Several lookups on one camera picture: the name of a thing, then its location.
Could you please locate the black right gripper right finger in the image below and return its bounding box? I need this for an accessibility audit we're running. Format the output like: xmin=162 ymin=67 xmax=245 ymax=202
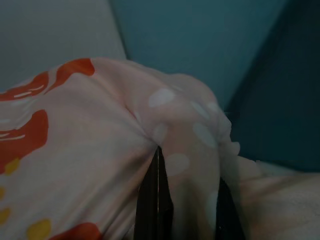
xmin=216 ymin=178 xmax=247 ymax=240

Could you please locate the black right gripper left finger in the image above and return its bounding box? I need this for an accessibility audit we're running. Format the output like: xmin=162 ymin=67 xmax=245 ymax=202
xmin=133 ymin=146 xmax=175 ymax=240

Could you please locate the pink orange patterned pillow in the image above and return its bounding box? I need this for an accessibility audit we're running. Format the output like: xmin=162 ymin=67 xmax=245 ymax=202
xmin=0 ymin=56 xmax=320 ymax=240

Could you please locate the teal upholstered bed frame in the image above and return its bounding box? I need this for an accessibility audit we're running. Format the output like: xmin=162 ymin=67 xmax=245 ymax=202
xmin=109 ymin=0 xmax=320 ymax=174

